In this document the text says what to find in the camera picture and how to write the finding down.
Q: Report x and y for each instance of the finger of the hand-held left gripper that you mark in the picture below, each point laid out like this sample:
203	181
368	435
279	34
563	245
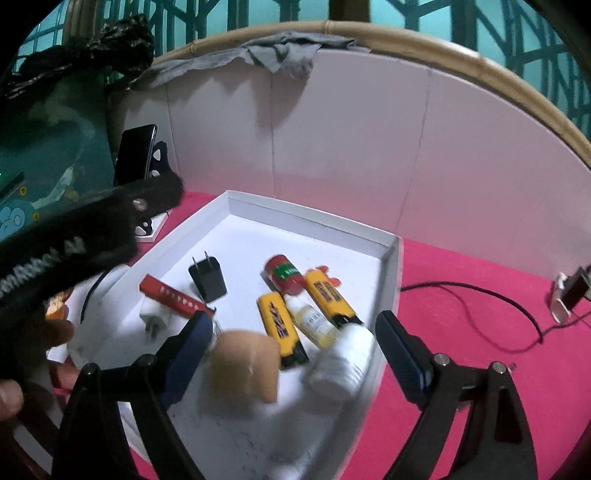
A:
69	244

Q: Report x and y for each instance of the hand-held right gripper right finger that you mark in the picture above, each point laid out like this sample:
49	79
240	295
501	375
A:
401	360

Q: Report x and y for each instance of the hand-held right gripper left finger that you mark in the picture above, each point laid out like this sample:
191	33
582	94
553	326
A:
184	355

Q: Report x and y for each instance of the white wall charger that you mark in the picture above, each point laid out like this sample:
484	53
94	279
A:
154	319

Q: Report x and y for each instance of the beige rounded block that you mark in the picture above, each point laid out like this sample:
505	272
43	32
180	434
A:
244	364

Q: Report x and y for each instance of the red strip box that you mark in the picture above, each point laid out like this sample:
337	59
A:
171	295

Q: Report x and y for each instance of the small clear dropper bottle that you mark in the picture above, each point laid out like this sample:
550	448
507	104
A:
314	325

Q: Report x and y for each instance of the red and green small bottle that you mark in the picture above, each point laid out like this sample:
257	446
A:
281	274

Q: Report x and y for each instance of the white shallow cardboard tray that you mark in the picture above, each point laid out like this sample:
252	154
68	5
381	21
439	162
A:
323	240

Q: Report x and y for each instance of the person's left hand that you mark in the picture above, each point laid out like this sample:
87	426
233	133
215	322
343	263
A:
60	333

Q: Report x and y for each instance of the white pill bottle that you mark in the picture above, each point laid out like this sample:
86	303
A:
341	364

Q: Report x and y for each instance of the orange object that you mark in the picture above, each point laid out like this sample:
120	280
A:
57	307

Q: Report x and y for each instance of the red tablecloth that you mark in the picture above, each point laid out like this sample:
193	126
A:
461	300

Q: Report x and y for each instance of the black smartphone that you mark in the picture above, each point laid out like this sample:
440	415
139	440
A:
136	154

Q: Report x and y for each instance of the red stickers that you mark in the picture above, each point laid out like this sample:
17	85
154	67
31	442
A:
334	280

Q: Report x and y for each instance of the black and white phone stand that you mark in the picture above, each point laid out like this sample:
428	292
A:
159	159

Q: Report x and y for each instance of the black plastic bag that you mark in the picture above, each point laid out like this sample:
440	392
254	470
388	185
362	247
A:
120	41

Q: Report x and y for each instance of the white charging stand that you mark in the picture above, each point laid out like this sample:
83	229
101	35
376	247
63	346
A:
558	304

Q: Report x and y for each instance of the dark power bank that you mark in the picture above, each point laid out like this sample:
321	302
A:
579	288

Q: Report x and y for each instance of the grey cloth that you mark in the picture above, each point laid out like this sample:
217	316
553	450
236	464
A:
281	53

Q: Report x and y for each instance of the teal lattice window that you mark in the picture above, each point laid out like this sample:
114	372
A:
415	18

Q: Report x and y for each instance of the black wall charger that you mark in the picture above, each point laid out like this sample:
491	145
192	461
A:
210	279

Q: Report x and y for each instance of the bamboo rail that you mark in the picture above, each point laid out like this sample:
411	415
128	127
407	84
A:
485	62

